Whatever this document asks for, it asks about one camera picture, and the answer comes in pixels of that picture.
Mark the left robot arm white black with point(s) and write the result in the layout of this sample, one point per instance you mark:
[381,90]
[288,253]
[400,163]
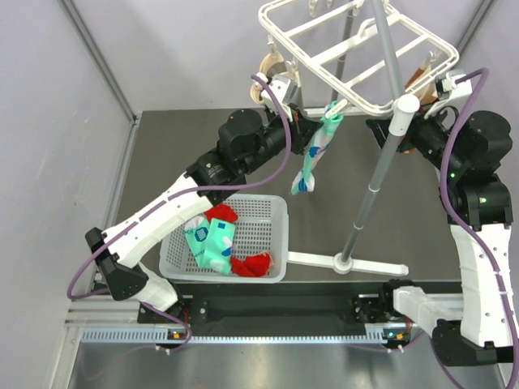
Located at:
[245,143]

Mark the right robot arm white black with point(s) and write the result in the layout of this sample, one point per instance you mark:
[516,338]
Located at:
[481,228]

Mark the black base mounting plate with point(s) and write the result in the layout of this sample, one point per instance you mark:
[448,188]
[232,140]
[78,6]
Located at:
[201,310]

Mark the red sock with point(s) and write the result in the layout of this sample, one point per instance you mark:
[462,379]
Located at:
[252,266]
[222,212]

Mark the mint green patterned sock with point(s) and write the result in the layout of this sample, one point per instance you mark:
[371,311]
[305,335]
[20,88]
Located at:
[319,144]

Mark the beige cuffed sock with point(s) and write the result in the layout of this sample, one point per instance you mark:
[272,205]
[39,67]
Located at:
[274,64]

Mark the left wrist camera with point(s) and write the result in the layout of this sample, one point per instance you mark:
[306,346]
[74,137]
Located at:
[282,88]

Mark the white plastic laundry basket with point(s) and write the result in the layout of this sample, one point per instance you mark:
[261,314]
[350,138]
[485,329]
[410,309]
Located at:
[262,226]

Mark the red sock front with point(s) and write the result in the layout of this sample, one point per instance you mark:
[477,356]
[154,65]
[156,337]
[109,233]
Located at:
[252,266]

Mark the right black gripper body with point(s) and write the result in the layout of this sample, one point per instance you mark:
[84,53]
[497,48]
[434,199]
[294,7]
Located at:
[427,135]

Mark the white clip sock hanger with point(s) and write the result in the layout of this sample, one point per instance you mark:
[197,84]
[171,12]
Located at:
[367,52]

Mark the red sock back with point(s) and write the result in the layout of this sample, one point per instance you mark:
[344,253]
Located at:
[222,212]

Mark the grey slotted cable duct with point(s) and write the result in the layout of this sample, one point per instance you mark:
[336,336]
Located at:
[164,335]

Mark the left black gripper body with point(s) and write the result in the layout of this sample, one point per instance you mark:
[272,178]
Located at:
[296,142]

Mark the grey beige sock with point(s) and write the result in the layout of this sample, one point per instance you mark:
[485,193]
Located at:
[296,96]

